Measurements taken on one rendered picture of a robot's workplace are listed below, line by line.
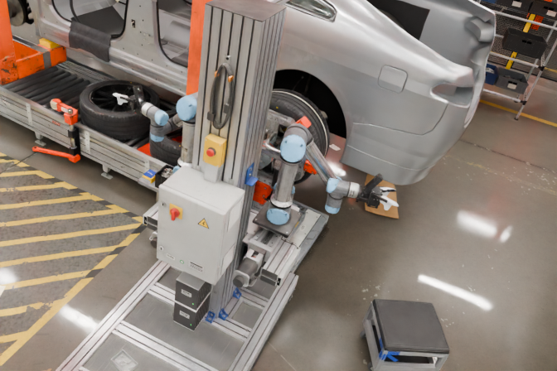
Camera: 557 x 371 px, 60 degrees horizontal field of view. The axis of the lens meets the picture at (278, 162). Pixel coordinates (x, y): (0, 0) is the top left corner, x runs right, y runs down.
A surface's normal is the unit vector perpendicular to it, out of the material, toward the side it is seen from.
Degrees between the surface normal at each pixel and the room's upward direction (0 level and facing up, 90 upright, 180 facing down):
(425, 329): 0
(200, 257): 90
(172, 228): 90
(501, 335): 0
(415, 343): 0
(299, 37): 90
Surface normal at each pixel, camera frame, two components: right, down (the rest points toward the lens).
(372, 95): -0.44, 0.46
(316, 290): 0.17, -0.80
